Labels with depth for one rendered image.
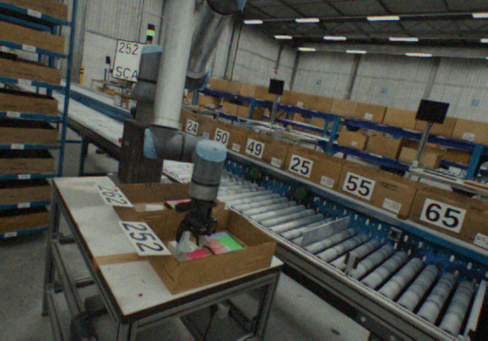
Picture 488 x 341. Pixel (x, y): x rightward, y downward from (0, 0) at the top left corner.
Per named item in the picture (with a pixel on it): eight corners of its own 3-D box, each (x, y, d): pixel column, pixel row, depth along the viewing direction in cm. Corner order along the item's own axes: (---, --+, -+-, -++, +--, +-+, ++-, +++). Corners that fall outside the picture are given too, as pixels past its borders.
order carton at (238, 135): (209, 143, 251) (213, 123, 248) (233, 144, 273) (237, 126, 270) (241, 155, 226) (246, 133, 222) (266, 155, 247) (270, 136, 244)
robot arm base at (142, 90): (144, 99, 139) (147, 78, 137) (122, 95, 150) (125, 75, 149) (176, 105, 154) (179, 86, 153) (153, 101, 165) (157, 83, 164)
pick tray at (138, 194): (111, 206, 125) (113, 183, 123) (191, 201, 150) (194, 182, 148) (132, 238, 104) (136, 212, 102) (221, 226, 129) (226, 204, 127)
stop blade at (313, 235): (298, 250, 129) (303, 231, 127) (344, 230, 162) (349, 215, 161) (300, 250, 128) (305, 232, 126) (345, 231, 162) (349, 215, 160)
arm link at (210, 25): (172, 64, 162) (211, -57, 95) (204, 71, 168) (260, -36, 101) (170, 89, 158) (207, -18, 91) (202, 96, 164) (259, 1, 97)
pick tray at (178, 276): (135, 244, 101) (139, 217, 99) (226, 230, 126) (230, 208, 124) (172, 296, 80) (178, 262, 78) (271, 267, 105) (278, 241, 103)
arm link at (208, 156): (223, 141, 95) (232, 148, 86) (216, 178, 98) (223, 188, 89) (194, 137, 92) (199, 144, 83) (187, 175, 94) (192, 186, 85)
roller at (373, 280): (353, 292, 109) (357, 280, 108) (396, 257, 147) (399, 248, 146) (367, 300, 106) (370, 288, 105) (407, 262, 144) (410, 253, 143)
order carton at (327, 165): (282, 172, 200) (288, 147, 197) (305, 170, 222) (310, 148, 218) (335, 193, 174) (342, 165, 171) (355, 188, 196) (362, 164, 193)
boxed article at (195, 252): (190, 270, 91) (192, 260, 90) (166, 251, 99) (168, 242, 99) (207, 264, 96) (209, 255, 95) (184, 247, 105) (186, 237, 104)
